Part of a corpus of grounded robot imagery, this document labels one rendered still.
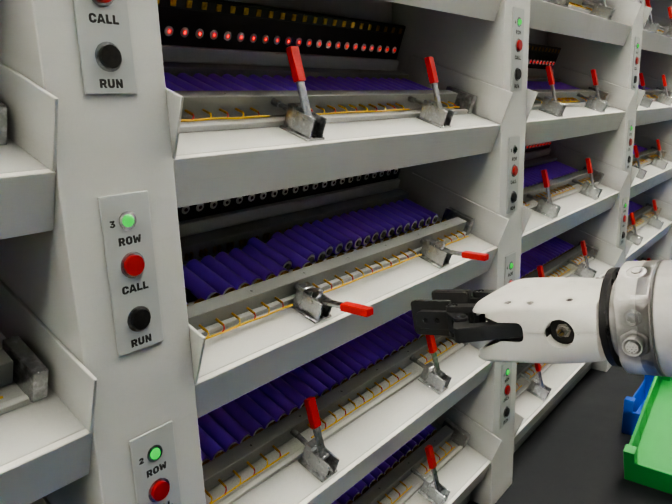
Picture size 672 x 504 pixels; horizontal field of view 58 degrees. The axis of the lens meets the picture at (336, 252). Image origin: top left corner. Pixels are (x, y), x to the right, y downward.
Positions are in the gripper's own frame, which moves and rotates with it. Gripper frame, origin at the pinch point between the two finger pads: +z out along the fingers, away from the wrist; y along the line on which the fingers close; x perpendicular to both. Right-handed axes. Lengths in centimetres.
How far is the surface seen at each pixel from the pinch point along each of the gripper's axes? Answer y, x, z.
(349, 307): -0.6, 0.3, 10.7
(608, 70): 113, 28, 14
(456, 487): 32, -39, 22
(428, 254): 25.7, 0.6, 17.0
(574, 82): 112, 26, 23
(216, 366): -14.8, -1.3, 15.3
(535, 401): 67, -39, 23
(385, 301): 11.1, -2.3, 14.8
